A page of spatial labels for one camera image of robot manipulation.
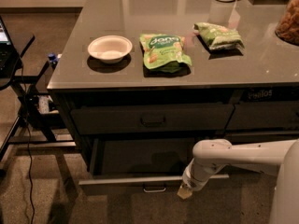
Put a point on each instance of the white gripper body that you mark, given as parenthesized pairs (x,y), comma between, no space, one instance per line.
(191,182)

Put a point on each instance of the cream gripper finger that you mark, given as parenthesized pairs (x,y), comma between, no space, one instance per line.
(184,192)

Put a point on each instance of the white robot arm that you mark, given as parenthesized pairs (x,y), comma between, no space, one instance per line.
(279,158)

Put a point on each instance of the right grey top drawer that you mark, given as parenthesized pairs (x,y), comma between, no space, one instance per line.
(265,115)

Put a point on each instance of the grey counter cabinet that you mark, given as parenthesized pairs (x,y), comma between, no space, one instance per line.
(141,80)

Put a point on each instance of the green chip bag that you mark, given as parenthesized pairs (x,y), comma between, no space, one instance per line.
(164,53)

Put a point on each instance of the folded green snack bag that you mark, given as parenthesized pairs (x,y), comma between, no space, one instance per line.
(217,37)

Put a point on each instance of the white paper bowl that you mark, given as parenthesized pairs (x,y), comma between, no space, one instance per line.
(110,48)

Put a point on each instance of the black side stand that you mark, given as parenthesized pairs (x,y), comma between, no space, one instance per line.
(31,126)

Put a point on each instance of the blue cap bottle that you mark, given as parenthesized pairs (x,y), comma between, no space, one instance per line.
(53,58)

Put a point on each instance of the black laptop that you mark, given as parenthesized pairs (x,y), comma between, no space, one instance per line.
(7,50)

